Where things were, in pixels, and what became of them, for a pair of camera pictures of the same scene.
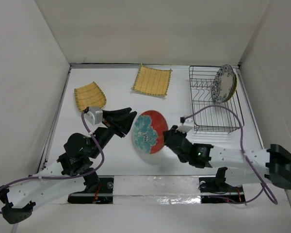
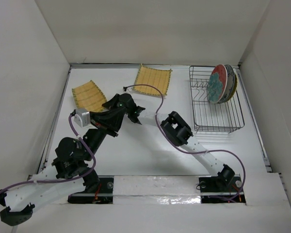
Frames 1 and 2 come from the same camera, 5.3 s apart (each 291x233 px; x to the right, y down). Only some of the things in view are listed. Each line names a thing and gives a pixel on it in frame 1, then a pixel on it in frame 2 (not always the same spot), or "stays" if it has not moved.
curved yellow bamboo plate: [89, 95] stays
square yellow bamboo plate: [153, 80] stays
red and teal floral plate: [148, 131] to [217, 83]
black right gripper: [172, 130] to [113, 102]
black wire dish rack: [208, 114] stays
